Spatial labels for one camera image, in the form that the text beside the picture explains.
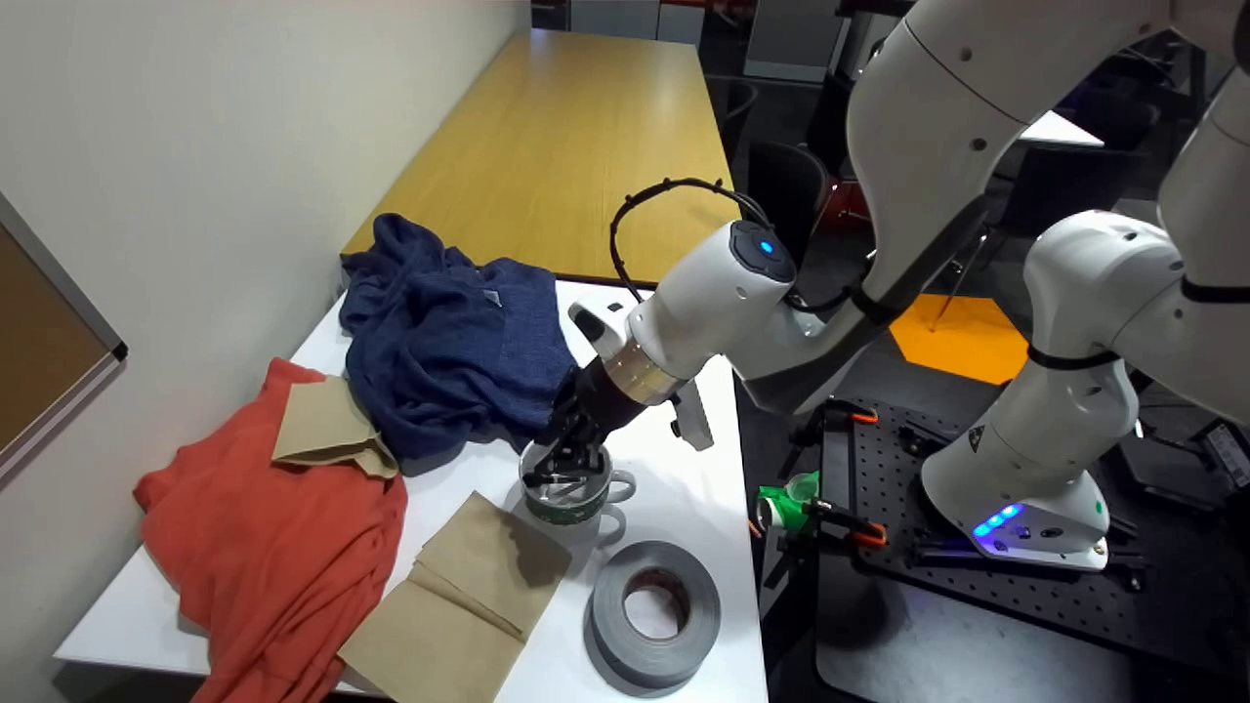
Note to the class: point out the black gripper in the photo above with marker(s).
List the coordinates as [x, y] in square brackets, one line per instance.
[592, 401]

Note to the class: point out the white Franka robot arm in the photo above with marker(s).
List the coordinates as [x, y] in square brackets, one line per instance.
[962, 104]

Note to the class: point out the navy blue cloth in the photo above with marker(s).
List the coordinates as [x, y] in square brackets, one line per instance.
[443, 345]

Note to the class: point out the large brown paper piece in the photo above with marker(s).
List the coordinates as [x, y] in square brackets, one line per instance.
[456, 600]

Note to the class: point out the green plastic piece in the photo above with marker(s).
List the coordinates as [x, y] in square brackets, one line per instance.
[788, 503]

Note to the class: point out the long wooden desk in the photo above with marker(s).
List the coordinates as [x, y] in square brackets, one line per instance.
[571, 142]

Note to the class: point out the red orange cloth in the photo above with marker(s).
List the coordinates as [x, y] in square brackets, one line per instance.
[258, 547]

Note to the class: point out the black office chair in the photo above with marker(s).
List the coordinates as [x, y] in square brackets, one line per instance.
[782, 189]

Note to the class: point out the white background table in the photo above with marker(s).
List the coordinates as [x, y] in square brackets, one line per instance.
[1061, 132]

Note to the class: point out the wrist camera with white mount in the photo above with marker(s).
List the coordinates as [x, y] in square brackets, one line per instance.
[688, 414]

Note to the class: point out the grey duct tape roll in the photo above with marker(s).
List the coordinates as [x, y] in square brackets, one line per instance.
[620, 638]

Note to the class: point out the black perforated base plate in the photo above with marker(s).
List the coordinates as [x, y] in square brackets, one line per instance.
[1041, 610]

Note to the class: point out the cork board with metal frame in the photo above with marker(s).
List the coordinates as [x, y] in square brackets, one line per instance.
[46, 352]

